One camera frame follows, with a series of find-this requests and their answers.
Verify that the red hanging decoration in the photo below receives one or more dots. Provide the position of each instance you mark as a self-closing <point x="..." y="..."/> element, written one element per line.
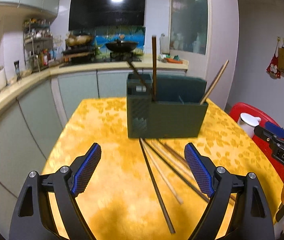
<point x="272" y="68"/>

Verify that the black range hood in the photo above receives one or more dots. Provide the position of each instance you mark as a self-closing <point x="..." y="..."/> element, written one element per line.
<point x="87" y="14"/>

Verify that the white lidded jug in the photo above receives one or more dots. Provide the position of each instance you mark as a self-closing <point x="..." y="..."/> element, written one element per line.
<point x="248" y="122"/>

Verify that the yellow floral tablecloth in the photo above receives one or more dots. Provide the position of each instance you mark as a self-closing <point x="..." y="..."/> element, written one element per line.
<point x="120" y="202"/>

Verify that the brown wooden chopstick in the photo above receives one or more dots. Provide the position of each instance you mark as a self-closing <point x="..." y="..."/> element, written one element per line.
<point x="178" y="173"/>

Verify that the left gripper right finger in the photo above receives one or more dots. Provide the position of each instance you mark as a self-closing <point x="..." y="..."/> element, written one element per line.
<point x="217" y="186"/>

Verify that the black wok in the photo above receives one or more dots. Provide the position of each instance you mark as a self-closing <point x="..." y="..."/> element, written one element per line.
<point x="119" y="46"/>

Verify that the pale bamboo chopstick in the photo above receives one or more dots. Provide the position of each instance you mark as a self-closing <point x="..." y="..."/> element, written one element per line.
<point x="174" y="160"/>
<point x="161" y="173"/>

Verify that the black textured chopstick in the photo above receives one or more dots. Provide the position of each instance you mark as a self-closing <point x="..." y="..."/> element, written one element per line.
<point x="156" y="189"/>

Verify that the reddish brown chopstick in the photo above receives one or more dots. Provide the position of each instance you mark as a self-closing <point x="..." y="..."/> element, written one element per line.
<point x="154" y="66"/>

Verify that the golden pan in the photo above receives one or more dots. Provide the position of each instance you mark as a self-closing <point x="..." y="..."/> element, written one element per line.
<point x="79" y="40"/>

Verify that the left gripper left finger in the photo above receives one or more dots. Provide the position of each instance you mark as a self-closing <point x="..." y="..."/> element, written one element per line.
<point x="68" y="185"/>

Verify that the white plastic bottle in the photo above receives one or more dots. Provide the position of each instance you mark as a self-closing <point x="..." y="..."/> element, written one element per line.
<point x="164" y="44"/>

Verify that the dark brown chopstick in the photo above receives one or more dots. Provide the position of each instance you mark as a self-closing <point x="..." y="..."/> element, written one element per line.
<point x="214" y="83"/>

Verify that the long brown chopstick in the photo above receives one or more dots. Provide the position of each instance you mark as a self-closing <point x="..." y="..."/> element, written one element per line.
<point x="179" y="157"/>

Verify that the dark green utensil holder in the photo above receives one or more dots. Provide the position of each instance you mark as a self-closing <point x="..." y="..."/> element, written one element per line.
<point x="176" y="113"/>

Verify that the red plastic chair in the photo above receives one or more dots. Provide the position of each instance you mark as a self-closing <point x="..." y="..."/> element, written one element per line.
<point x="241" y="107"/>

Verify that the metal kitchen rack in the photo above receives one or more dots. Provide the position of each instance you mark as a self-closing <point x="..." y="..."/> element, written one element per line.
<point x="38" y="44"/>

